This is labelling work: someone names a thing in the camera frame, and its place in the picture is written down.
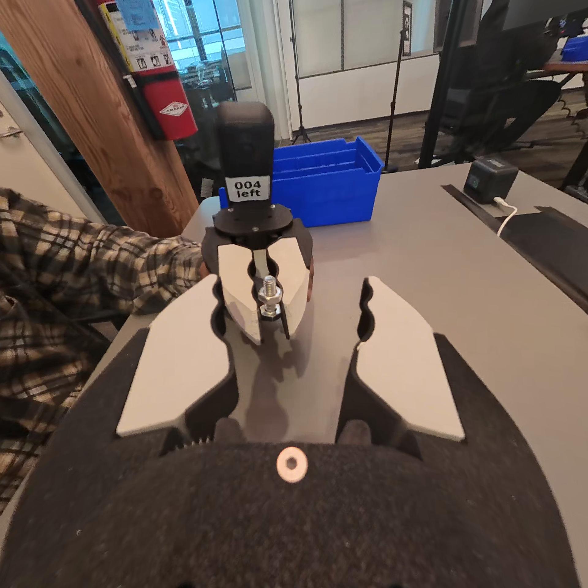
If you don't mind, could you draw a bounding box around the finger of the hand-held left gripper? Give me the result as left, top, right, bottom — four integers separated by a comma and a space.
217, 243, 263, 346
266, 236, 311, 341

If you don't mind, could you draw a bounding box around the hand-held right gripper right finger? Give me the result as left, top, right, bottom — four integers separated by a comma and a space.
337, 277, 466, 445

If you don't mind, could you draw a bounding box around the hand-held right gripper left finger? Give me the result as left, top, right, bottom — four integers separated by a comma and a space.
116, 274, 239, 441

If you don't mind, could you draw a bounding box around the steel hex bolt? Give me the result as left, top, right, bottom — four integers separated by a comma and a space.
259, 276, 282, 321

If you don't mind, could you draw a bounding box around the blue plastic bin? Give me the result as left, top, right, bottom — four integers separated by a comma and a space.
273, 137, 386, 228

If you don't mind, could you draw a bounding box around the person's left forearm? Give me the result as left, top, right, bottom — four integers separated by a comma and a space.
0, 187, 206, 322

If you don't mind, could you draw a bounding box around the black light stand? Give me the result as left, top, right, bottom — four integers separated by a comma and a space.
288, 0, 314, 145

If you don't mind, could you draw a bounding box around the red fire extinguisher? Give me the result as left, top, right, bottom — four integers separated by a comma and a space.
99, 0, 199, 141

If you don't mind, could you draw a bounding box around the person's plaid shirt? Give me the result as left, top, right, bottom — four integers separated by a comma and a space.
0, 294, 122, 513

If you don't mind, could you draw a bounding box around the wooden pillar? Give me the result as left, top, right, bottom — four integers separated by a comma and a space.
0, 0, 199, 238

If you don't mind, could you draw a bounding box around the blue paper tag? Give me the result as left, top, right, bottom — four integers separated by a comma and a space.
115, 0, 158, 33

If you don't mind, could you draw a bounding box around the black power box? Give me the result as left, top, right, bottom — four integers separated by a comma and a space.
463, 156, 520, 205

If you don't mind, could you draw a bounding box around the black monitor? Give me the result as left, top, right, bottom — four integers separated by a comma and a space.
501, 0, 588, 32

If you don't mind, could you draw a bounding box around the blue storage bin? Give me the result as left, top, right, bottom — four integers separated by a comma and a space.
561, 37, 588, 63

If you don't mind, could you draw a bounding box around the white cable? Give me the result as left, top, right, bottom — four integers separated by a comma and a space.
492, 197, 519, 238

